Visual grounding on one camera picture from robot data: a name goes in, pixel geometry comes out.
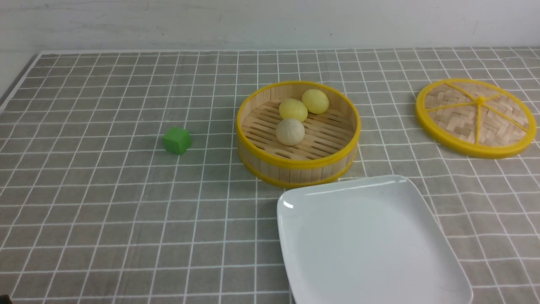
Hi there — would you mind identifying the white steamed bun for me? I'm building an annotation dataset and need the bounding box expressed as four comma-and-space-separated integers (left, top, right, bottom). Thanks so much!
275, 119, 305, 146

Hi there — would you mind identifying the yellow steamed bun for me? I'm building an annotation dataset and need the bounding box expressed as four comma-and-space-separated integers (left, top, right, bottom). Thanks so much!
278, 98, 308, 122
302, 89, 329, 115

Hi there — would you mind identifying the yellow steamed bun back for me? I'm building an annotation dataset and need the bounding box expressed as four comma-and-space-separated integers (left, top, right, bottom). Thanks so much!
302, 89, 329, 115

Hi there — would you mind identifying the white square plate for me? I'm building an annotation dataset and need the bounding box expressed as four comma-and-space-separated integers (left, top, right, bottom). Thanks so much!
276, 175, 474, 304

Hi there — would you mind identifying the bamboo steamer basket yellow rim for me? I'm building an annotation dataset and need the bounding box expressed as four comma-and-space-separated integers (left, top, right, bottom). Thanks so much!
235, 81, 361, 189

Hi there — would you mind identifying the green cube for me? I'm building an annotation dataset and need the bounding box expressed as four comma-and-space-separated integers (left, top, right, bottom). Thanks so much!
162, 127, 192, 155

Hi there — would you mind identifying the grey checkered tablecloth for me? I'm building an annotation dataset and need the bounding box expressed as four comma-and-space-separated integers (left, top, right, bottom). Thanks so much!
0, 47, 540, 304

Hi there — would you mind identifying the bamboo steamer lid yellow rim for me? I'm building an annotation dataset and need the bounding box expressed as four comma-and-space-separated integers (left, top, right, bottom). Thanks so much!
415, 79, 537, 159

